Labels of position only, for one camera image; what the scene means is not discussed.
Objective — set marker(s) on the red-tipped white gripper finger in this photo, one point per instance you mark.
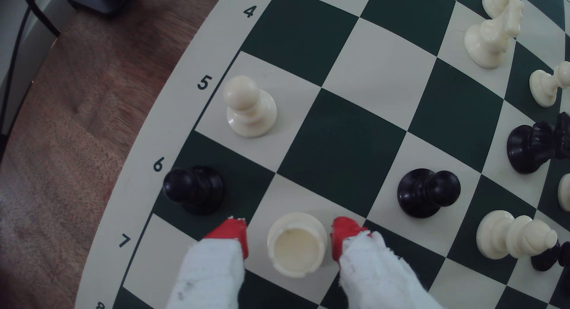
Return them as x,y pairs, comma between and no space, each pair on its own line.
378,273
209,273

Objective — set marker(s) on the white rook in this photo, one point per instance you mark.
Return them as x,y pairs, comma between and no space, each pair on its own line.
296,249

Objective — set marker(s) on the black pawn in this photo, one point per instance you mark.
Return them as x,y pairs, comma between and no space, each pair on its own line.
545,258
196,188
423,193

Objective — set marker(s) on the green and cream chessboard mat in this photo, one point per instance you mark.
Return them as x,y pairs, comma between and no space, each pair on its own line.
356,122

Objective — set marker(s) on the white pawn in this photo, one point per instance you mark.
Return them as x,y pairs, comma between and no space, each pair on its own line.
249,108
565,193
494,1
545,84

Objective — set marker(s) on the black knight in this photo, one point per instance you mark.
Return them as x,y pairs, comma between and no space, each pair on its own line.
527,148

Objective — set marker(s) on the white knight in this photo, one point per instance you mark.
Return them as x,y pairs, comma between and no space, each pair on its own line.
487,39

